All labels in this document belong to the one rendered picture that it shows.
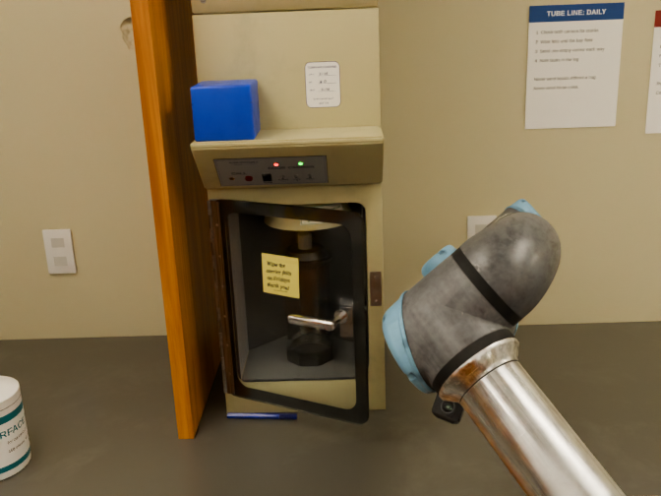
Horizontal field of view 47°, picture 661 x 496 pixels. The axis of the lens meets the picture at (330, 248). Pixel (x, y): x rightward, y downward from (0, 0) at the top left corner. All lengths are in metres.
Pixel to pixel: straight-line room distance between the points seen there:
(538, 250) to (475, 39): 0.96
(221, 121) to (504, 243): 0.56
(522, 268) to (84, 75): 1.26
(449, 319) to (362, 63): 0.60
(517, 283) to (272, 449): 0.71
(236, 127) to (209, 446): 0.60
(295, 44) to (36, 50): 0.75
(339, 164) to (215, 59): 0.28
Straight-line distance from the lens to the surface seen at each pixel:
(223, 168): 1.34
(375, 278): 1.45
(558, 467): 0.88
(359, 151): 1.29
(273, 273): 1.38
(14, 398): 1.48
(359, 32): 1.37
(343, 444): 1.47
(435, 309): 0.92
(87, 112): 1.91
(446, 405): 1.21
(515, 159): 1.88
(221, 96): 1.28
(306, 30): 1.37
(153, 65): 1.32
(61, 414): 1.70
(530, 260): 0.92
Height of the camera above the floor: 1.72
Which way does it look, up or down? 18 degrees down
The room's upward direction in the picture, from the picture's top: 2 degrees counter-clockwise
